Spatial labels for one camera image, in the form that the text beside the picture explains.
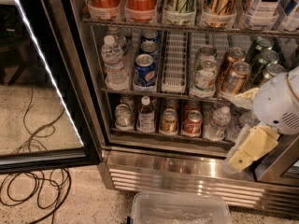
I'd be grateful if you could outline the rear copper can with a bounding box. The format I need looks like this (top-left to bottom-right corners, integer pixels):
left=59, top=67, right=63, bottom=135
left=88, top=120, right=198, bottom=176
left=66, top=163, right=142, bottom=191
left=220, top=47, right=246, bottom=79

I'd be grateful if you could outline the blue white can top right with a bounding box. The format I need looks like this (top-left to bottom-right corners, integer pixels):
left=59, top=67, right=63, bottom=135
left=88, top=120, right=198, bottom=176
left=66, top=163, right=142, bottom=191
left=278, top=0, right=299, bottom=32

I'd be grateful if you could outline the copper can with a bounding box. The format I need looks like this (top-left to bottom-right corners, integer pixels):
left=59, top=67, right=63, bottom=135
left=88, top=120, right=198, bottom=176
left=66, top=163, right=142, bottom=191
left=220, top=47, right=246, bottom=79
left=221, top=61, right=251, bottom=95

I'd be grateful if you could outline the water bottle shelf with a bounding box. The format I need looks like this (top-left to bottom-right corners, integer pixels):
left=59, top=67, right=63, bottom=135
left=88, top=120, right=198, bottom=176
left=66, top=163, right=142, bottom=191
left=107, top=27, right=127, bottom=54
left=225, top=111, right=259, bottom=142
left=101, top=35, right=128, bottom=91
left=204, top=106, right=231, bottom=141

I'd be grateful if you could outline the clear plastic bin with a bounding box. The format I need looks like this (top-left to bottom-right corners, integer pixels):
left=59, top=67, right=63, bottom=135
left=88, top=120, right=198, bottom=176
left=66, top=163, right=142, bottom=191
left=127, top=192, right=233, bottom=224

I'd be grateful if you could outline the rear water bottle middle shelf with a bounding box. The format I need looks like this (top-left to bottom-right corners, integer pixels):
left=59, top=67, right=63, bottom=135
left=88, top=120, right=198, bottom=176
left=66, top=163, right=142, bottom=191
left=107, top=27, right=127, bottom=54

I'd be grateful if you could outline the silver can bottom shelf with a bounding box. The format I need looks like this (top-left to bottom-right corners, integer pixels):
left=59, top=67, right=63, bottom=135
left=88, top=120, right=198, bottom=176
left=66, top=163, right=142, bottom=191
left=115, top=104, right=133, bottom=130

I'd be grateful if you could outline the rear blue pepsi can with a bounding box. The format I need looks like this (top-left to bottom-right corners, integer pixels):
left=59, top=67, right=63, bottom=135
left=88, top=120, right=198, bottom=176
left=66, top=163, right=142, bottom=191
left=141, top=30, right=161, bottom=43

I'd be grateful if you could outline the stainless steel fridge body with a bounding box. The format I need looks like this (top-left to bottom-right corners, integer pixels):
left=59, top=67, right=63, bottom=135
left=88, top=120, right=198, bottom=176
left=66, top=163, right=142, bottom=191
left=46, top=0, right=299, bottom=217

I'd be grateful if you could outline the middle green can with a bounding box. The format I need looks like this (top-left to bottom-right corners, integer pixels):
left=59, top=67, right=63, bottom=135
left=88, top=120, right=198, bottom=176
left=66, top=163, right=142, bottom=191
left=249, top=49, right=279, bottom=84

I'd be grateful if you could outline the right water bottle bottom shelf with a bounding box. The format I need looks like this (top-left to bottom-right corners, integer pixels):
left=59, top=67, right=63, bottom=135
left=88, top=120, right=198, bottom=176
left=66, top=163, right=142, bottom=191
left=225, top=111, right=259, bottom=142

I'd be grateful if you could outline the front white green can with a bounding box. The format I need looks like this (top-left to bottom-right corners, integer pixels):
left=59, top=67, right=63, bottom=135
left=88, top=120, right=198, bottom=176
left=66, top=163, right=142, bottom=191
left=192, top=59, right=218, bottom=92

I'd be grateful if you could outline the black cable on floor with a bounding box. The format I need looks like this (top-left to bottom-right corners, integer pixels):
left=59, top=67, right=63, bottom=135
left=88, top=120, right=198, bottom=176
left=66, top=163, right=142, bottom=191
left=0, top=87, right=73, bottom=224

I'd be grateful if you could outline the open glass fridge door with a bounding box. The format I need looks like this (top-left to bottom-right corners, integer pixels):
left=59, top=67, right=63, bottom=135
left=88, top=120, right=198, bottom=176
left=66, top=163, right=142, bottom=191
left=0, top=0, right=100, bottom=174

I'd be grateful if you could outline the blue pepsi can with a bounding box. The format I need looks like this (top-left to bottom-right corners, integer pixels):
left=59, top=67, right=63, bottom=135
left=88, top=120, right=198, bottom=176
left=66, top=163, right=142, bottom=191
left=139, top=41, right=159, bottom=59
left=141, top=30, right=161, bottom=43
left=135, top=54, right=155, bottom=87

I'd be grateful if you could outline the red can bottom shelf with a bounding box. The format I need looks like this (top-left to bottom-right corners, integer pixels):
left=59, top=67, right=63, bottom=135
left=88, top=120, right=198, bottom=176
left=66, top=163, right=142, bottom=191
left=182, top=110, right=203, bottom=137

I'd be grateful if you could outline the white blue tall can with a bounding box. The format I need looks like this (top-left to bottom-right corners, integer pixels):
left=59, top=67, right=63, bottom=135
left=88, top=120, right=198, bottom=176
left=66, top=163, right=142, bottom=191
left=242, top=0, right=289, bottom=19

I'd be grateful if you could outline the rear green can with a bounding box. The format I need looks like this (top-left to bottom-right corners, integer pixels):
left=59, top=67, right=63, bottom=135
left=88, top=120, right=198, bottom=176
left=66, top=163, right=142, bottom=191
left=245, top=36, right=274, bottom=63

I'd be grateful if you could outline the front water bottle middle shelf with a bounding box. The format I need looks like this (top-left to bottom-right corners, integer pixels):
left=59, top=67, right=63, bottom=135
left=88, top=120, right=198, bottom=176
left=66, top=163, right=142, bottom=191
left=101, top=35, right=128, bottom=91

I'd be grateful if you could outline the front blue pepsi can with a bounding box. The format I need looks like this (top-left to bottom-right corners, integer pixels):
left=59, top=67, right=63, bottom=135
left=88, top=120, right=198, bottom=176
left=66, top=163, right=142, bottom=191
left=135, top=54, right=155, bottom=87

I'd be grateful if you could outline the right fridge door frame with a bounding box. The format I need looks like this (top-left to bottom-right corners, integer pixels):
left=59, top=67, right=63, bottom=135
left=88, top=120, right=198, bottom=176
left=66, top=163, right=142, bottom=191
left=252, top=134, right=299, bottom=188

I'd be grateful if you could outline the brown tea bottle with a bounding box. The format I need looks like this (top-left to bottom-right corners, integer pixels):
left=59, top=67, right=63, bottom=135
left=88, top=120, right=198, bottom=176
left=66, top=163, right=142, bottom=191
left=137, top=96, right=155, bottom=133

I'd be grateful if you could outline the left water bottle bottom shelf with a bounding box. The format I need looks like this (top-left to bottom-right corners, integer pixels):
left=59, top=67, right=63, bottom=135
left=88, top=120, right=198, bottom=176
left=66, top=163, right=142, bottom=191
left=204, top=106, right=231, bottom=141

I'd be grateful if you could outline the gold can bottom shelf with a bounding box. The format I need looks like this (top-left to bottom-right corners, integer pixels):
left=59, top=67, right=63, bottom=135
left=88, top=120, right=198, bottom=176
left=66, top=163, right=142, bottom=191
left=160, top=108, right=178, bottom=135

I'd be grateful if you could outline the rear silver can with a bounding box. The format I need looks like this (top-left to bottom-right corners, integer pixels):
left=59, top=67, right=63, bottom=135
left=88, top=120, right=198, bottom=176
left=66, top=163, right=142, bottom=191
left=194, top=45, right=217, bottom=63

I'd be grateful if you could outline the front copper can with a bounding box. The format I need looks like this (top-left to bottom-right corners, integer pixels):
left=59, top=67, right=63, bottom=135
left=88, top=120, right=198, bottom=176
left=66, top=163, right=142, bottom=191
left=221, top=61, right=251, bottom=95

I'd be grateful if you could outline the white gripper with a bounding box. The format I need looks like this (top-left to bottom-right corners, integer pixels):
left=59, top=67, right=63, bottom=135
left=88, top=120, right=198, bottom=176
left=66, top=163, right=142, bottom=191
left=222, top=67, right=299, bottom=174

